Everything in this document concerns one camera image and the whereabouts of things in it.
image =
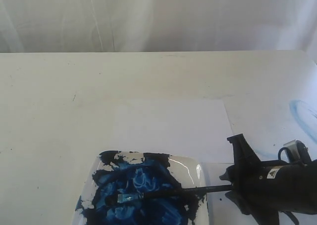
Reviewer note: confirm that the white backdrop curtain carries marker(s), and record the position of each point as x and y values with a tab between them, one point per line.
157	25

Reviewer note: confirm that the white paint palette plate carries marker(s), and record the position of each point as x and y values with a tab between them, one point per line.
119	172

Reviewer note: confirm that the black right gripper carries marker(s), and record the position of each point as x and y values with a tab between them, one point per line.
291	188

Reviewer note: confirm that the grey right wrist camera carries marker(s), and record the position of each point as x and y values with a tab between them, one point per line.
296	151

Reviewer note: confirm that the black paintbrush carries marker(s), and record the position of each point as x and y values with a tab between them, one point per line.
180	192

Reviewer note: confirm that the white paper sheet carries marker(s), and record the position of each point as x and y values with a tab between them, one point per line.
196	128

